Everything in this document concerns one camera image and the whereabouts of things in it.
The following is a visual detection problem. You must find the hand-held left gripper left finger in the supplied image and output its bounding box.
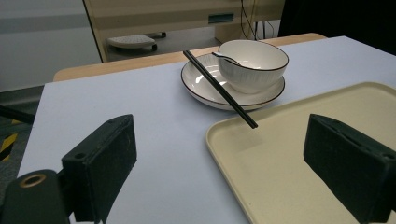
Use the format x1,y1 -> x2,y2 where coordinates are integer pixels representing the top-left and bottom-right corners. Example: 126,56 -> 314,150
61,114 -> 138,224

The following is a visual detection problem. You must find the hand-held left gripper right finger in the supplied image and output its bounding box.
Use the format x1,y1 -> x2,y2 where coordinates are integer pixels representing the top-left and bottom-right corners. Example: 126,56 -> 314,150
303,113 -> 396,224

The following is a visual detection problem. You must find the beige plastic tray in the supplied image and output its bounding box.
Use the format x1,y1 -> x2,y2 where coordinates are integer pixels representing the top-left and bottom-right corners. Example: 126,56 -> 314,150
205,81 -> 396,224

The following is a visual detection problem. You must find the pale blue table sheet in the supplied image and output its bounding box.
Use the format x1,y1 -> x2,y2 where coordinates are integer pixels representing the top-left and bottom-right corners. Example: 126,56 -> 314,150
17,35 -> 396,224

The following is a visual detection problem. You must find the yellow black hazard tape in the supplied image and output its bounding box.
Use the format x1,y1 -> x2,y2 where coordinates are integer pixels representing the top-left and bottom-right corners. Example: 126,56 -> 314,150
0,119 -> 20,162

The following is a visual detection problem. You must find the wooden table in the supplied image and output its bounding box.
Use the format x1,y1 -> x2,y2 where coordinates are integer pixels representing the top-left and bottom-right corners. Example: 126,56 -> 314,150
52,32 -> 327,82

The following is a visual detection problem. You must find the white plate with dark rim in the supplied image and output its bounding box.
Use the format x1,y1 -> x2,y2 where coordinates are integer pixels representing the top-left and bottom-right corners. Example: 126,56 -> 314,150
180,53 -> 286,111

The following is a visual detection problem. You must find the white bowl with dark rim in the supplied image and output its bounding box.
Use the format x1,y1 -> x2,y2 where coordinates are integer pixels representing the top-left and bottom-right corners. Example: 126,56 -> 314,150
217,39 -> 290,95

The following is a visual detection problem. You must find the white wheeled platform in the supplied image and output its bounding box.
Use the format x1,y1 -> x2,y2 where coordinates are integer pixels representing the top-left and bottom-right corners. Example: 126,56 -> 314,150
106,32 -> 167,52

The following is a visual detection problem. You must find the black chopstick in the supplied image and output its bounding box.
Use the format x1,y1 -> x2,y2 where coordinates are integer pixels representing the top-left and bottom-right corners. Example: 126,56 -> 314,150
182,50 -> 257,130
184,49 -> 259,128

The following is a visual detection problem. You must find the dark curtain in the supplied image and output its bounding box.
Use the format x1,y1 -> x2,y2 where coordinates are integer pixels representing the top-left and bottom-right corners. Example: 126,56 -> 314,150
277,0 -> 396,57

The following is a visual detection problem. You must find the beige wooden desk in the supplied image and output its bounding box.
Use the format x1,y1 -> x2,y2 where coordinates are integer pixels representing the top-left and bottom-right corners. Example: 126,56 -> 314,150
82,0 -> 286,63

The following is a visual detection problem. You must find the white spoon with dark rim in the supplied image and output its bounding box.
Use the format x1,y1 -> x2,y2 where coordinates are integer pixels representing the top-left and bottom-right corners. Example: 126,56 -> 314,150
211,51 -> 242,67

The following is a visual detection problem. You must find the black cable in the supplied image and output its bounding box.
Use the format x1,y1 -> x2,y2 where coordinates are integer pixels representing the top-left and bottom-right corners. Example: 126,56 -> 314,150
240,0 -> 260,41
262,20 -> 276,40

